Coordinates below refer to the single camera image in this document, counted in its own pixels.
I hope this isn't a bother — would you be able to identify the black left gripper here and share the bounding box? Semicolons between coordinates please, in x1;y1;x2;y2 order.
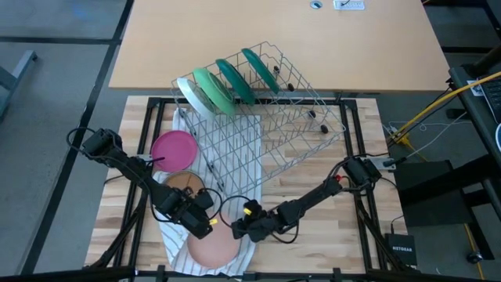
168;186;215;240

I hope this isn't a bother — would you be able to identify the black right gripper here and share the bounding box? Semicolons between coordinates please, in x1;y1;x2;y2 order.
232;200;283;243

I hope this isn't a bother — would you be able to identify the salmon pink plate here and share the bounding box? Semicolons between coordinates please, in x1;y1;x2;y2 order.
186;221;242;270

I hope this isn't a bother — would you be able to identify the brown plate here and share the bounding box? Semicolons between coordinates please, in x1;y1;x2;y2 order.
161;170;207;197

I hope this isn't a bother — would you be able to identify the magenta plate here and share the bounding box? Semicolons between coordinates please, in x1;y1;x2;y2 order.
150;130;200;173

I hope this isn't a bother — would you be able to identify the white plate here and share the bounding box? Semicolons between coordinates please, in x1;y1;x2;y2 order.
175;77;216;118

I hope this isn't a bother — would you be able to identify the light green plate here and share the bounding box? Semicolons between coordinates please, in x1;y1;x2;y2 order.
192;67;236;118

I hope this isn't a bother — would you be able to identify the dark green plate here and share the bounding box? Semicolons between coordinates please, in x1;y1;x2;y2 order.
241;47;281;95
214;58;256;106

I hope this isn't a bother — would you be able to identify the white red-striped towel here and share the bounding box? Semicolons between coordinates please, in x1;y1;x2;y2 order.
151;109;262;277

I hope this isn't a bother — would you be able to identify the black desk base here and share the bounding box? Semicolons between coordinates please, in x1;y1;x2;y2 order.
393;159;501;232

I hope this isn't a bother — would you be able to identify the light wood desk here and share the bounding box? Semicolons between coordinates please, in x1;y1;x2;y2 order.
108;0;451;94

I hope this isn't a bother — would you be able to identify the grey metal bench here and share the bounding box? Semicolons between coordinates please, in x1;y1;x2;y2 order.
0;49;39;118

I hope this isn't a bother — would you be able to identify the white power strip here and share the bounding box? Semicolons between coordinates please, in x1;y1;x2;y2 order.
333;0;366;11

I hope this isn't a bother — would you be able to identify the black side desk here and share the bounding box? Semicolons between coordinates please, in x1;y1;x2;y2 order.
449;64;501;165

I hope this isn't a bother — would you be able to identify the black keyboard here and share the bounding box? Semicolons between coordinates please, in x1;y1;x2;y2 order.
479;80;501;114

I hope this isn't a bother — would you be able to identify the dark brown pole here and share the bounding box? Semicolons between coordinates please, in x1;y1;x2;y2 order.
471;45;501;78

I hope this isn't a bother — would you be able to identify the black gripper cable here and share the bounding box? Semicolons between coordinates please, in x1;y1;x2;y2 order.
218;194;254;228

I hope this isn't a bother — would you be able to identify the grey wire dish rack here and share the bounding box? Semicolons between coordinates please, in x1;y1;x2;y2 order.
170;41;348;201

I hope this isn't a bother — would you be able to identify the black aluminium frame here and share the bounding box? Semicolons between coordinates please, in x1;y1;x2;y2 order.
84;96;422;282

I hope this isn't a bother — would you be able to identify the black Netgear switch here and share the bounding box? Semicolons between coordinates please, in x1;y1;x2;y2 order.
384;233;418;267

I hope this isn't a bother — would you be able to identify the white cable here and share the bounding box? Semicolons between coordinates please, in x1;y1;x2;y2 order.
381;111;470;160

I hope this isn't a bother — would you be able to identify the yellow cable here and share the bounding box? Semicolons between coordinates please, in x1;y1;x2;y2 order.
391;70;501;144
463;222;486;281

